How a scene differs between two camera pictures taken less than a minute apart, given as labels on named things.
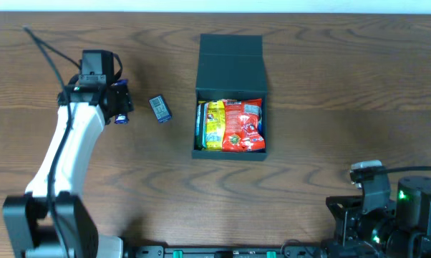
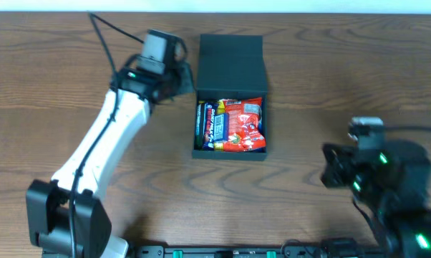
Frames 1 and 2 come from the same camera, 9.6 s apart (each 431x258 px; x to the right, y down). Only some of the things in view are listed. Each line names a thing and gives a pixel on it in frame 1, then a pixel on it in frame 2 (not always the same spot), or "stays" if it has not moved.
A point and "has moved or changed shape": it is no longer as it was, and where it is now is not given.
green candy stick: x=200 y=127 stays
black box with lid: x=231 y=67 stays
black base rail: x=294 y=251 stays
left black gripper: x=124 y=102 → x=182 y=80
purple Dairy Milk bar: x=121 y=118 has moved or changed shape
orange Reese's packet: x=241 y=126 stays
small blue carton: x=160 y=108 → x=221 y=127
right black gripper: x=339 y=209 → x=339 y=166
